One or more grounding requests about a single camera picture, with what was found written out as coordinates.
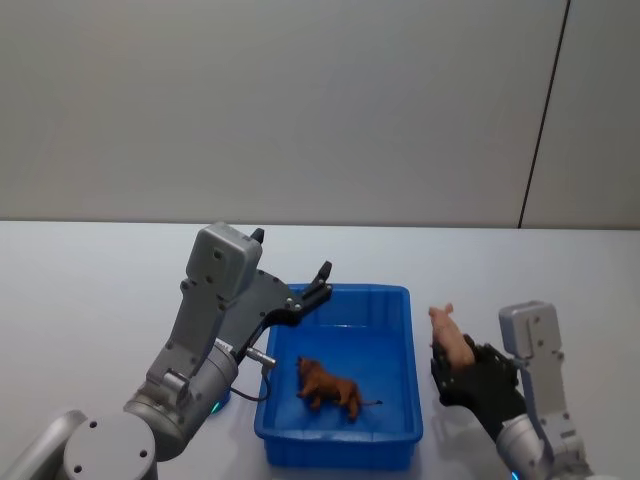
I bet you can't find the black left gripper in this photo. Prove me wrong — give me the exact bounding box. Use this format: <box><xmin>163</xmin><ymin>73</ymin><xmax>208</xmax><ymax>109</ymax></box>
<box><xmin>218</xmin><ymin>227</ymin><xmax>335</xmax><ymax>358</ymax></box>

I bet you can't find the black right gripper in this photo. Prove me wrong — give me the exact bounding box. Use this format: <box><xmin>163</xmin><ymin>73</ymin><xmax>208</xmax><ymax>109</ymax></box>
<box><xmin>430</xmin><ymin>333</ymin><xmax>527</xmax><ymax>443</ymax></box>

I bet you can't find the blue plastic bin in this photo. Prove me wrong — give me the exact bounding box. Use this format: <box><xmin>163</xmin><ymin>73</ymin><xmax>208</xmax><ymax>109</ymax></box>
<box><xmin>253</xmin><ymin>283</ymin><xmax>425</xmax><ymax>468</ymax></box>

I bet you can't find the pink toy pig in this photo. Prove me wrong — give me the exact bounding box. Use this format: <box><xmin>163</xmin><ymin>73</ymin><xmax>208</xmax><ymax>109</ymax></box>
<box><xmin>428</xmin><ymin>303</ymin><xmax>477</xmax><ymax>368</ymax></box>

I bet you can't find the thin dark gripper cable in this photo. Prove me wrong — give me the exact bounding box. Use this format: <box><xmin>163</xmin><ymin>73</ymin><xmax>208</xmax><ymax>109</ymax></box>
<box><xmin>227</xmin><ymin>348</ymin><xmax>280</xmax><ymax>403</ymax></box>

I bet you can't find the brown toy lion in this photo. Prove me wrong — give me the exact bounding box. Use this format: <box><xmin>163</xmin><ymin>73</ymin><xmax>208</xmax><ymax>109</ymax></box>
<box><xmin>295</xmin><ymin>355</ymin><xmax>384</xmax><ymax>426</ymax></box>

